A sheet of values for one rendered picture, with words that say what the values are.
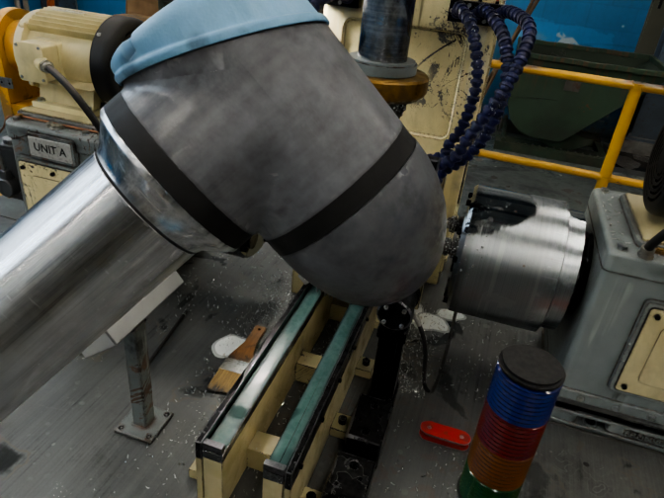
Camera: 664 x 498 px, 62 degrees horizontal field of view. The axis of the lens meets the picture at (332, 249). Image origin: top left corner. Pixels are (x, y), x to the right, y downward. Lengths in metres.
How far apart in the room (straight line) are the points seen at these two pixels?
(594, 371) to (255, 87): 0.88
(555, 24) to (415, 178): 5.76
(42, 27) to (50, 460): 0.80
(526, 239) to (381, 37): 0.42
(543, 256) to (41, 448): 0.87
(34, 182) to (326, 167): 1.04
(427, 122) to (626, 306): 0.56
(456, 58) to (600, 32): 4.91
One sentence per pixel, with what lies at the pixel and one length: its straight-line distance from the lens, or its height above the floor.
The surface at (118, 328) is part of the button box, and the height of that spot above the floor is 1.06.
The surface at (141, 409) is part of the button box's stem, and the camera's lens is 0.98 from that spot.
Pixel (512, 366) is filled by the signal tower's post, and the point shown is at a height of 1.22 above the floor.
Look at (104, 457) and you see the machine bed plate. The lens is 0.99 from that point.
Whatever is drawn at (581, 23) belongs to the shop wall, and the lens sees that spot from 6.08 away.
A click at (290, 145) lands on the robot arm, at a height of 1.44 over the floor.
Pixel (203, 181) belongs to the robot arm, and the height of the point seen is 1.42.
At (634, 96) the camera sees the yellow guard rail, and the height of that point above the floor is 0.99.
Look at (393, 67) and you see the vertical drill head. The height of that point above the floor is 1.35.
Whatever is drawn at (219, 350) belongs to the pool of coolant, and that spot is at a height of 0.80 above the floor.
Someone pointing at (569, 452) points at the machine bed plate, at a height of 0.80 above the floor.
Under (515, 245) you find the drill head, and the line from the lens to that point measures 0.98.
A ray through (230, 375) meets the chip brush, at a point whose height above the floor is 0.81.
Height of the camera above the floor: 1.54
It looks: 30 degrees down
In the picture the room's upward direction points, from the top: 6 degrees clockwise
